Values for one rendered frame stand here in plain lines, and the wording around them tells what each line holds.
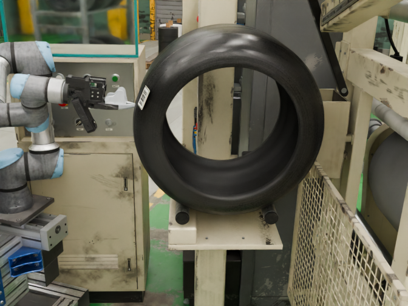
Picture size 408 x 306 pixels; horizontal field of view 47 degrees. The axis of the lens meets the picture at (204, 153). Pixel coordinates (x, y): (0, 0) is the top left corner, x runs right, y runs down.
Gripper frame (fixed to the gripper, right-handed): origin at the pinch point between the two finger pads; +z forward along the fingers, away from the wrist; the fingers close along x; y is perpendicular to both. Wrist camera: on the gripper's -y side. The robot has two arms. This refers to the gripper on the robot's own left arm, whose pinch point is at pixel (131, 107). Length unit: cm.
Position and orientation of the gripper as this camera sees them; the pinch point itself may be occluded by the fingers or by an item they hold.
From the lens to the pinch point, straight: 146.4
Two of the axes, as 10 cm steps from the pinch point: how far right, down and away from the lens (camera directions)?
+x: -0.4, -3.7, 9.3
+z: 9.9, 1.2, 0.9
